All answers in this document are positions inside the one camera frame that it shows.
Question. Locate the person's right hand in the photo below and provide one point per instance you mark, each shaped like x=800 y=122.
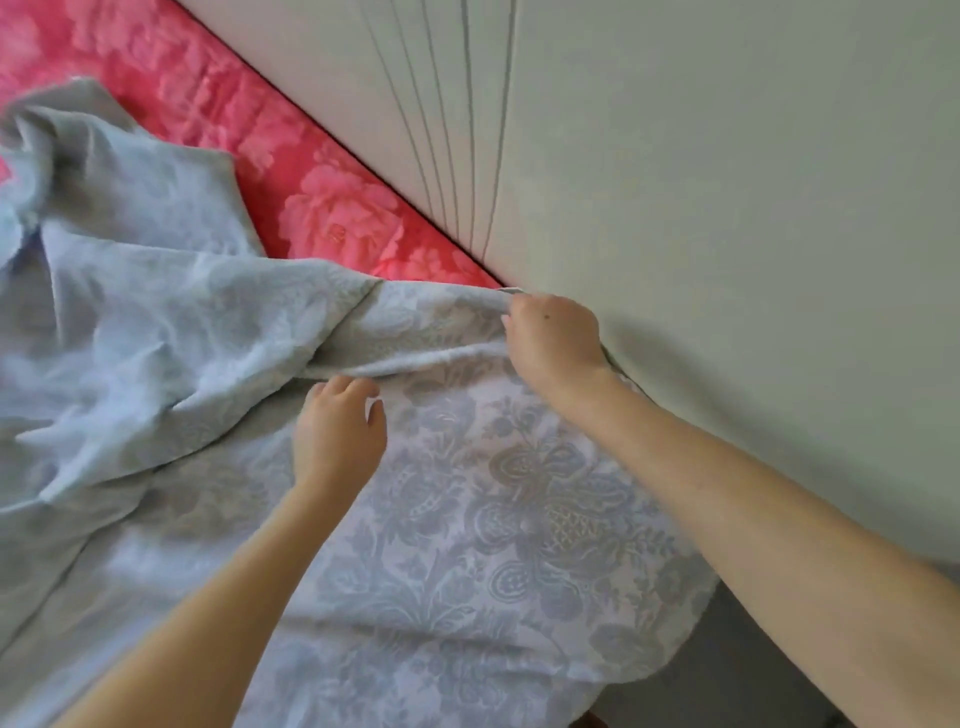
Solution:
x=555 y=345

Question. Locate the person's left hand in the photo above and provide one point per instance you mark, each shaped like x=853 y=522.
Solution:
x=338 y=435

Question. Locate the blue-grey cloth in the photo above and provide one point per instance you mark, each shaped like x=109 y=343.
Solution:
x=180 y=330

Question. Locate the person's right forearm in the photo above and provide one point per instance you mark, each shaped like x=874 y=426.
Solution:
x=780 y=540

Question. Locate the person's left forearm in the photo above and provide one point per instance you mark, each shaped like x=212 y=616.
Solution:
x=210 y=630

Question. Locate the red floral mattress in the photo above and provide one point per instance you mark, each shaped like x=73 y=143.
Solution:
x=300 y=180

